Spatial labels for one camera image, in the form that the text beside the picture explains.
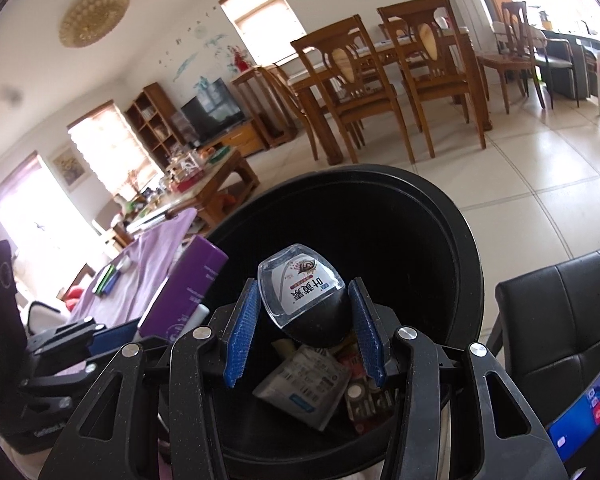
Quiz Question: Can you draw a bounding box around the purple box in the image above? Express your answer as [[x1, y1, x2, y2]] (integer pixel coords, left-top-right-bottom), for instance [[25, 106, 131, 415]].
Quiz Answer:
[[137, 236, 228, 342]]

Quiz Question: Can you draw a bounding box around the white printed plastic bag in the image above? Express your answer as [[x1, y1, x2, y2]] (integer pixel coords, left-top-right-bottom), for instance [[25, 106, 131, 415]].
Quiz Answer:
[[253, 346, 351, 431]]

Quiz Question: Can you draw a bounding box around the coin battery card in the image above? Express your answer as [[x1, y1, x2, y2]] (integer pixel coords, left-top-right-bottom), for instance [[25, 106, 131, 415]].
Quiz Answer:
[[344, 378, 394, 422]]

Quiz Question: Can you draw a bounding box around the black trash bin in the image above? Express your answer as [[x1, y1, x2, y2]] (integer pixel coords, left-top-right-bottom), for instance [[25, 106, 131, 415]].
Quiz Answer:
[[204, 165, 484, 479]]

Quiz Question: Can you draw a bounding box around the smartphone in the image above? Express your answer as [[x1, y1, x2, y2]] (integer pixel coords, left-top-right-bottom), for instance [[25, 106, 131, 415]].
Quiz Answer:
[[546, 372, 600, 463]]

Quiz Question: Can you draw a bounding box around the purple tablecloth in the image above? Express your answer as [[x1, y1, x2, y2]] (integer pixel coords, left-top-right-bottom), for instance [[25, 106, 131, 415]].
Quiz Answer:
[[69, 208, 197, 356]]

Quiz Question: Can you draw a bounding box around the green gum pack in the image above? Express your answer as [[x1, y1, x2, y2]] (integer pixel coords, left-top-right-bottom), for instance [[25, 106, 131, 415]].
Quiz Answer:
[[92, 264, 114, 296]]

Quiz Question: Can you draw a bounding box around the black leather chair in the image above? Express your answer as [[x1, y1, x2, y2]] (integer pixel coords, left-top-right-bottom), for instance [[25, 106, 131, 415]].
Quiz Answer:
[[489, 249, 600, 425]]

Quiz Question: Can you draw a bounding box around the blue lighter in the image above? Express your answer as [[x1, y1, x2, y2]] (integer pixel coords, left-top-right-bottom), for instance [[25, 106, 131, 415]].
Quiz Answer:
[[99, 266, 121, 296]]

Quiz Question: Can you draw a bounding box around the small framed flower painting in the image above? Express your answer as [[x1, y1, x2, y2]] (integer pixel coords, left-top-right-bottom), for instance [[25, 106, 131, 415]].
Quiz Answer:
[[50, 143, 88, 191]]

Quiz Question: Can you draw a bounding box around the wooden coffee table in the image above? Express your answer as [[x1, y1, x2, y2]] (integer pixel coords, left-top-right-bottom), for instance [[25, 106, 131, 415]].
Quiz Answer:
[[123, 148, 260, 238]]

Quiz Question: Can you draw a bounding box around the wooden tv cabinet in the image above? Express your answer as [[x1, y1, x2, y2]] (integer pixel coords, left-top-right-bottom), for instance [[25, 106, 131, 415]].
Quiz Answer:
[[201, 119, 270, 157]]

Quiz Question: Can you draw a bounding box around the wooden bookshelf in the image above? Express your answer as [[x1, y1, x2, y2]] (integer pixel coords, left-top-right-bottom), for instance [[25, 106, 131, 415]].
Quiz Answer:
[[124, 82, 185, 170]]

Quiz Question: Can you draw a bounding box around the black television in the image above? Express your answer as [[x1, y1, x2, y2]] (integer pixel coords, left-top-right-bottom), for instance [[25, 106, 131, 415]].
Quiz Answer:
[[181, 78, 246, 142]]

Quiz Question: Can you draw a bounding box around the wooden plant stand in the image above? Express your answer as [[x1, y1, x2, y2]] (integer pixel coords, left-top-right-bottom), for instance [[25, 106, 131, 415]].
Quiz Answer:
[[232, 66, 298, 148]]

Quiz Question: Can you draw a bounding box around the wooden dining table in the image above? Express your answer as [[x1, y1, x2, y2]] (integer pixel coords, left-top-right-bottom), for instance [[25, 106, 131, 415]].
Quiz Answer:
[[289, 15, 492, 165]]

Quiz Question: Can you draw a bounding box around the round ceiling lamp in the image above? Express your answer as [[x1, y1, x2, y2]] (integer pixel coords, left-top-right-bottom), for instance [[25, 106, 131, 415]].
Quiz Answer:
[[58, 0, 130, 49]]

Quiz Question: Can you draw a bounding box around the wooden dining chair right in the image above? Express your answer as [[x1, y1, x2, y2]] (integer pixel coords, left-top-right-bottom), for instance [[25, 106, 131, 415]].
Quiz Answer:
[[377, 0, 490, 157]]

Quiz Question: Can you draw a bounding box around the white air conditioner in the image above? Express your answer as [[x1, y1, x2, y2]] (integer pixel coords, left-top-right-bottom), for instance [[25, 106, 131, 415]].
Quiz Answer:
[[454, 0, 498, 53]]

